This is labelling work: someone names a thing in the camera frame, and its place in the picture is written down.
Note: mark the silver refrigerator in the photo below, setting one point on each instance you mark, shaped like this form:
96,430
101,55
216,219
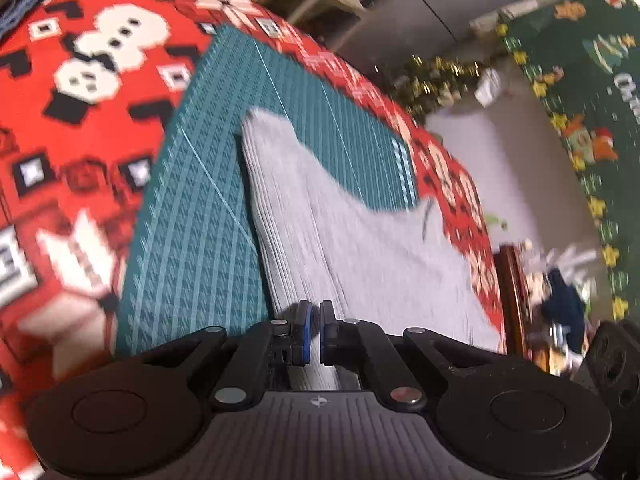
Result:
450,0

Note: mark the crinkled white plastic bag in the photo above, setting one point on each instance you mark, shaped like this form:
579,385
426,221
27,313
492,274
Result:
575,260

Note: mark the grey shirt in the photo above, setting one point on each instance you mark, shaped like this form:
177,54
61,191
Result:
360,250

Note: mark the brown wooden nightstand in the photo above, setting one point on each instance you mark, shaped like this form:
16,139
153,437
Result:
512,300

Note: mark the green Christmas wall banner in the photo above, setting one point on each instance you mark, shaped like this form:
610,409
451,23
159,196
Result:
615,160

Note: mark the green cutting mat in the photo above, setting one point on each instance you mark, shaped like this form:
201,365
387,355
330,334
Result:
200,185

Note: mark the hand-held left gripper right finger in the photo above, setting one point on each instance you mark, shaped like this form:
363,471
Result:
327,335

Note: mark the green plant toy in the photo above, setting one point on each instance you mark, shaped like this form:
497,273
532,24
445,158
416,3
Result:
495,220

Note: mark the navy blue cloth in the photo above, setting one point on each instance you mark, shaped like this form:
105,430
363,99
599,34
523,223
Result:
565,310

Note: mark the red patterned blanket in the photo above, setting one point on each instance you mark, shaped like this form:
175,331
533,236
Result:
75,135

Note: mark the small Christmas tree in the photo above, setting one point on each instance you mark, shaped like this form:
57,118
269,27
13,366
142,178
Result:
430,85

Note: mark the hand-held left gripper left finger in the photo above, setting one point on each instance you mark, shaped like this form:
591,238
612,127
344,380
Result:
302,335

